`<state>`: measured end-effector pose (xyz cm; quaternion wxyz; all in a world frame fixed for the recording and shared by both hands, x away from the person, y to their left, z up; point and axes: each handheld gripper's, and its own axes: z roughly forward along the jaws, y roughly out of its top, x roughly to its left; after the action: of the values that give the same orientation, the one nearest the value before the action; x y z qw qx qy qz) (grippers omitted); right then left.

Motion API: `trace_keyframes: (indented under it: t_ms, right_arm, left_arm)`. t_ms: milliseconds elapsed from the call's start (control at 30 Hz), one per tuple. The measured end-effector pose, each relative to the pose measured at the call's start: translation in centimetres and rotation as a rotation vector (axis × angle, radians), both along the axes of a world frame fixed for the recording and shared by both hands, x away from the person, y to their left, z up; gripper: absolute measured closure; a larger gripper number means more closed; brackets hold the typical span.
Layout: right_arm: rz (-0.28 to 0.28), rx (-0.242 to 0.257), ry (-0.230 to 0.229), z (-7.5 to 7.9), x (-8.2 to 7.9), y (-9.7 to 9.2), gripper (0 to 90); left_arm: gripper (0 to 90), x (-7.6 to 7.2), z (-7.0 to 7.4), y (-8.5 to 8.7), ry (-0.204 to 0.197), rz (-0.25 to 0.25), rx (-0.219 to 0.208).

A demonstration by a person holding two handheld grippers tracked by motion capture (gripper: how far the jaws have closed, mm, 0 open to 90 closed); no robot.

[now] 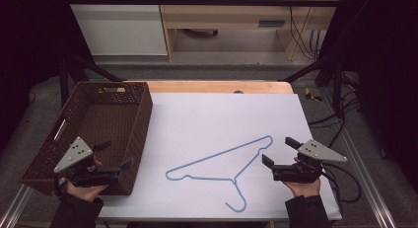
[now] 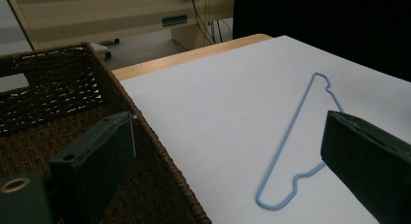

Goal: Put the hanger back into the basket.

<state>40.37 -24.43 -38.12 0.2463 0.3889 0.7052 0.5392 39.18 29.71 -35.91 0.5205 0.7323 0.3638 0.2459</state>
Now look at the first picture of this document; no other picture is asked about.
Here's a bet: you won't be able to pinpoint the person's right hand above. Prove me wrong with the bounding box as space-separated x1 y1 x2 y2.
283 178 321 198

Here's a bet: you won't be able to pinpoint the black hanging cables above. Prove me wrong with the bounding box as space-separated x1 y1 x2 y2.
286 0 322 61

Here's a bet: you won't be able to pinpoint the black floor cables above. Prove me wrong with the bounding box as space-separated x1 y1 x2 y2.
308 71 363 150

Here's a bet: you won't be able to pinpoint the black curtain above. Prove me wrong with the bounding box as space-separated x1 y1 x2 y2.
319 0 418 192
0 0 95 153

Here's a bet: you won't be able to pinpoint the person's left hand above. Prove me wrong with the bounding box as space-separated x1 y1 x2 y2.
66 183 109 202

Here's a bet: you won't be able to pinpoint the black frame crossbar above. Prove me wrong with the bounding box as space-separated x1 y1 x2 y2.
63 0 341 7

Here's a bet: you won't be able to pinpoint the white cabinet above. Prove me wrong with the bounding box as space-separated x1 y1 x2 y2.
63 0 169 57

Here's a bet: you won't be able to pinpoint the brown woven basket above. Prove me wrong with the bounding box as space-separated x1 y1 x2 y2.
19 81 154 196

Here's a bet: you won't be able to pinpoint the blue wire clothes hanger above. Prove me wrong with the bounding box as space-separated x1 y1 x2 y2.
165 134 274 213

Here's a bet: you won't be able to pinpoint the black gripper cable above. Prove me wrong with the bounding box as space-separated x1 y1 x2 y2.
319 162 363 204

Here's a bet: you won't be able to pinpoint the black metal stand strut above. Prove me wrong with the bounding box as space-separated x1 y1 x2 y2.
277 54 346 118
58 53 127 108

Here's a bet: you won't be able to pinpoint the aluminium rail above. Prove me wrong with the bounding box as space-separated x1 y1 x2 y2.
0 184 35 228
337 127 399 228

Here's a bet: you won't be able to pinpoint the yellow and black floor tool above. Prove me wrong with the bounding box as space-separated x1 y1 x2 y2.
304 87 323 103

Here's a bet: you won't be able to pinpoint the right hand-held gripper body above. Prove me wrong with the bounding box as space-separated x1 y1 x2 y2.
272 138 348 185

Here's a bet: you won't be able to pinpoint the white table cover sheet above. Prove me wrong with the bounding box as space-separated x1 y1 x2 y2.
98 92 343 221

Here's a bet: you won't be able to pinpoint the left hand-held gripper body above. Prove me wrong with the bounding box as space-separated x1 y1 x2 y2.
53 136 121 189

